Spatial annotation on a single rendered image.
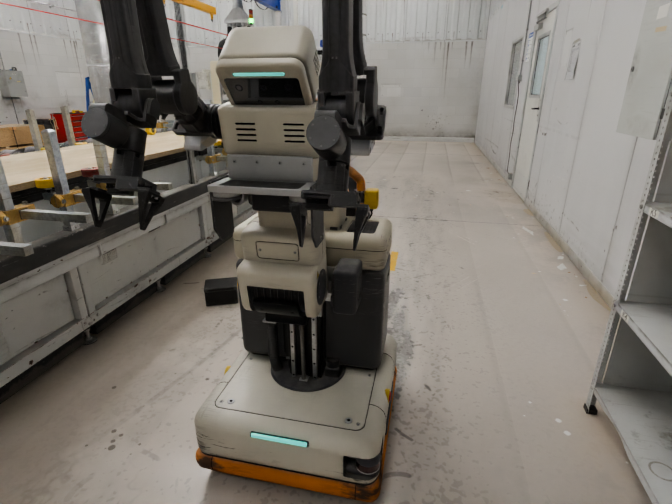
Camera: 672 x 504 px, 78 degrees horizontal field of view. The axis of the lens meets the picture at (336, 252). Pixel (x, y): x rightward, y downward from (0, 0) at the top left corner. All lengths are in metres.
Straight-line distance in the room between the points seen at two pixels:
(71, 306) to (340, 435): 1.60
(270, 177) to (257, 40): 0.31
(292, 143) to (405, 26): 10.91
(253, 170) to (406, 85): 10.80
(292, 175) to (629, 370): 1.57
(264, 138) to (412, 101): 10.77
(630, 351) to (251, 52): 1.73
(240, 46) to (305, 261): 0.54
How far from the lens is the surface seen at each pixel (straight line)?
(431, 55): 11.80
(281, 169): 1.05
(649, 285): 1.91
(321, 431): 1.39
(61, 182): 2.03
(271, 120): 1.06
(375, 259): 1.36
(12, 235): 1.90
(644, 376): 2.11
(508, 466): 1.78
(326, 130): 0.69
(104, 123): 0.89
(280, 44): 1.02
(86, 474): 1.86
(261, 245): 1.15
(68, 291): 2.46
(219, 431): 1.49
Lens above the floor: 1.25
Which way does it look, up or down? 21 degrees down
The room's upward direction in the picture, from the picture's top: straight up
